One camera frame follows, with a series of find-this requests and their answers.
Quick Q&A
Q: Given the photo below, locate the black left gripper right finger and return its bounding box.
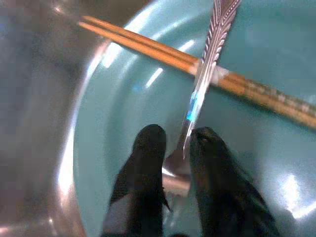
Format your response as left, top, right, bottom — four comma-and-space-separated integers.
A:
189, 126, 281, 237

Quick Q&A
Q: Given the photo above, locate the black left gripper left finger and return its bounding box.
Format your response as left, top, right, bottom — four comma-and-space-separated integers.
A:
102, 124, 171, 237

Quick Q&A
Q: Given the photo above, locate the teal round plate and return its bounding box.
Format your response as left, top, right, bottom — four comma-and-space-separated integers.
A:
73, 0, 316, 237

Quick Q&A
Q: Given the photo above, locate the wooden chopstick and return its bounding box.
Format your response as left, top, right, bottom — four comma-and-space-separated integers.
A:
78, 21, 316, 129
82, 15, 316, 119

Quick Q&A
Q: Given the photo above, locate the silver patterned-handle spoon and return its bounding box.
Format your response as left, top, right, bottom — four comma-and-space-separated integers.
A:
162, 0, 243, 192

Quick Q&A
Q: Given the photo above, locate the stainless steel double sink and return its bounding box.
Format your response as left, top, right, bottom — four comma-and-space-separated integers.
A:
0, 0, 158, 237

